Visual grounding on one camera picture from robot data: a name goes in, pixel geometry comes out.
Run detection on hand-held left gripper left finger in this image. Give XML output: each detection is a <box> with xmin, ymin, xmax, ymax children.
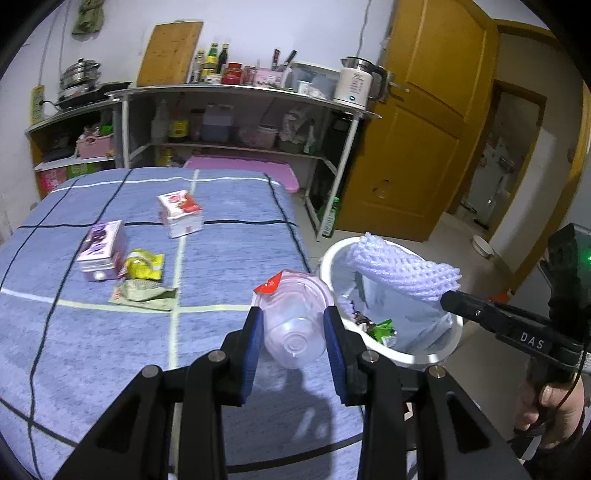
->
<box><xmin>53</xmin><ymin>305</ymin><xmax>265</xmax><ymax>480</ymax></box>

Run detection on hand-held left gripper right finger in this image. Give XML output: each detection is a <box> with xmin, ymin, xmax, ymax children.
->
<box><xmin>322</xmin><ymin>305</ymin><xmax>532</xmax><ymax>480</ymax></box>

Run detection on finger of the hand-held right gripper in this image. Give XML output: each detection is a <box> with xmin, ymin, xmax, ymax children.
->
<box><xmin>440</xmin><ymin>290</ymin><xmax>504</xmax><ymax>334</ymax></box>

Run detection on clear plastic cup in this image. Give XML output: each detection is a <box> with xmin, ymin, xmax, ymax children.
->
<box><xmin>252</xmin><ymin>271</ymin><xmax>335</xmax><ymax>369</ymax></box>

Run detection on green snack packet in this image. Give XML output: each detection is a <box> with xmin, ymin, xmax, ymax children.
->
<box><xmin>367</xmin><ymin>320</ymin><xmax>398</xmax><ymax>344</ymax></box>

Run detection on white foam fruit net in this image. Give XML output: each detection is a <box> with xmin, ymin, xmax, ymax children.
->
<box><xmin>346</xmin><ymin>232</ymin><xmax>462</xmax><ymax>303</ymax></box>

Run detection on person's right hand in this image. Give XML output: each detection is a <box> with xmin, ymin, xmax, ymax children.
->
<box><xmin>513</xmin><ymin>364</ymin><xmax>591</xmax><ymax>450</ymax></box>

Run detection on white floor bowl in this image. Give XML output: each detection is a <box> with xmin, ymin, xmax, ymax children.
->
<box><xmin>472</xmin><ymin>234</ymin><xmax>495</xmax><ymax>259</ymax></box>

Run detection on blue checked tablecloth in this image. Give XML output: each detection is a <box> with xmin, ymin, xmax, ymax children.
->
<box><xmin>0</xmin><ymin>167</ymin><xmax>370</xmax><ymax>480</ymax></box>

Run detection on green glass floor bottle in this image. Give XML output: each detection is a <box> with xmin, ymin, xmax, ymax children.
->
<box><xmin>321</xmin><ymin>197</ymin><xmax>341</xmax><ymax>238</ymax></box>

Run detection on yellow snack packet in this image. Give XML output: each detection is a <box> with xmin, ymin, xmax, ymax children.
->
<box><xmin>124</xmin><ymin>249</ymin><xmax>165</xmax><ymax>281</ymax></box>

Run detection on red and white carton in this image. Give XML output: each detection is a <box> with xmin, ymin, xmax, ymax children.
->
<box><xmin>157</xmin><ymin>189</ymin><xmax>204</xmax><ymax>239</ymax></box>

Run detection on purple carton box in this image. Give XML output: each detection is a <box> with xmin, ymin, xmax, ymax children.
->
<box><xmin>76</xmin><ymin>220</ymin><xmax>129</xmax><ymax>282</ymax></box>

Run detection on pink cushioned stool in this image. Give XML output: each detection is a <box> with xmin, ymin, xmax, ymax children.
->
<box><xmin>183</xmin><ymin>154</ymin><xmax>300</xmax><ymax>192</ymax></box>

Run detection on yellow wooden door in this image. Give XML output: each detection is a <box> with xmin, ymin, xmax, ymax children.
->
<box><xmin>335</xmin><ymin>0</ymin><xmax>499</xmax><ymax>243</ymax></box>

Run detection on pink plastic container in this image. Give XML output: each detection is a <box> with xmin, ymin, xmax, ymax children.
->
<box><xmin>256</xmin><ymin>124</ymin><xmax>279</xmax><ymax>149</ymax></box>

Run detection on white plastic bags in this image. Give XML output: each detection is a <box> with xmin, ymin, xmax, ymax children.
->
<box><xmin>279</xmin><ymin>108</ymin><xmax>311</xmax><ymax>154</ymax></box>

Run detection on dark liquid plastic jug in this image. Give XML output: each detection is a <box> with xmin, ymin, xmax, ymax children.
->
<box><xmin>202</xmin><ymin>104</ymin><xmax>234</xmax><ymax>142</ymax></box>

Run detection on yellow label sauce bottle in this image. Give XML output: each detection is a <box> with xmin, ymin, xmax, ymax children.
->
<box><xmin>167</xmin><ymin>99</ymin><xmax>190</xmax><ymax>142</ymax></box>

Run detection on tall clear plastic bottle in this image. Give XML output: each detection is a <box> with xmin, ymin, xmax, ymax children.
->
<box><xmin>151</xmin><ymin>99</ymin><xmax>168</xmax><ymax>144</ymax></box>

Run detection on white electric kettle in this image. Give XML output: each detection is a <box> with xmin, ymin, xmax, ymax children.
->
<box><xmin>333</xmin><ymin>56</ymin><xmax>387</xmax><ymax>109</ymax></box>

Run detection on metal kitchen shelf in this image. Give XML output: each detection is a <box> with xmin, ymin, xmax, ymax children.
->
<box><xmin>106</xmin><ymin>84</ymin><xmax>383</xmax><ymax>243</ymax></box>

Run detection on pink plastic basket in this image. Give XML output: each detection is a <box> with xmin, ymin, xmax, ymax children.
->
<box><xmin>75</xmin><ymin>134</ymin><xmax>115</xmax><ymax>160</ymax></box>

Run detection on pink printed box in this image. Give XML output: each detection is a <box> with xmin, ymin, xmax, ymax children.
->
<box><xmin>39</xmin><ymin>168</ymin><xmax>68</xmax><ymax>193</ymax></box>

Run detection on clear plastic storage box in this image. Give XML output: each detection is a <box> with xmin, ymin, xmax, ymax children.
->
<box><xmin>290</xmin><ymin>62</ymin><xmax>340</xmax><ymax>99</ymax></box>

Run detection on pink knife holder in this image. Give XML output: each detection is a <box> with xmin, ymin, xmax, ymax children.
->
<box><xmin>253</xmin><ymin>68</ymin><xmax>283</xmax><ymax>88</ymax></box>

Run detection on wooden side shelf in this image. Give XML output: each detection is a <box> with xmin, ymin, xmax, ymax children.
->
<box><xmin>25</xmin><ymin>99</ymin><xmax>123</xmax><ymax>197</ymax></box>

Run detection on black induction cooker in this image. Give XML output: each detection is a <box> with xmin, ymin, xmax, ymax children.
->
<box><xmin>55</xmin><ymin>80</ymin><xmax>132</xmax><ymax>109</ymax></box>

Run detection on wooden cutting board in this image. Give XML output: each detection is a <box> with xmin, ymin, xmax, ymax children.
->
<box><xmin>137</xmin><ymin>21</ymin><xmax>204</xmax><ymax>88</ymax></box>

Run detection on steel steamer pot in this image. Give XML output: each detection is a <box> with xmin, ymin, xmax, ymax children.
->
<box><xmin>59</xmin><ymin>58</ymin><xmax>101</xmax><ymax>90</ymax></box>

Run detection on hanging green cloth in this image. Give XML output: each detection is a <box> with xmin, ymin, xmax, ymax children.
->
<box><xmin>71</xmin><ymin>0</ymin><xmax>105</xmax><ymax>37</ymax></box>

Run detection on wall cable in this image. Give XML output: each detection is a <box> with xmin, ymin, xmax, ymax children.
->
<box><xmin>355</xmin><ymin>0</ymin><xmax>372</xmax><ymax>58</ymax></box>

